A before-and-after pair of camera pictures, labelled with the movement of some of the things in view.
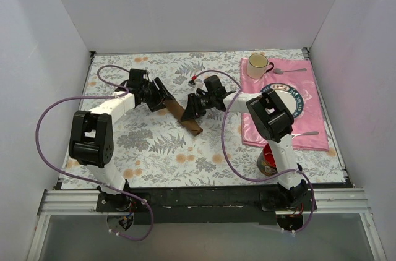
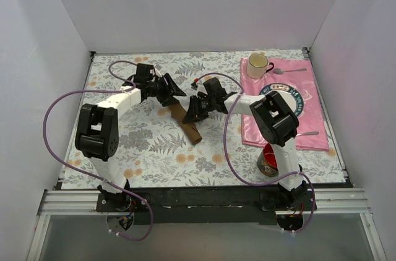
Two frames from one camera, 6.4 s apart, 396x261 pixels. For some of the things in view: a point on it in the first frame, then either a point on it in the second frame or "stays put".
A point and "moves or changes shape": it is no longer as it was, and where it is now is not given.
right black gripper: [197, 106] stays put
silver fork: [309, 133] stays put
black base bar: [244, 205] stays put
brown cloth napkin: [177, 110] moves or changes shape
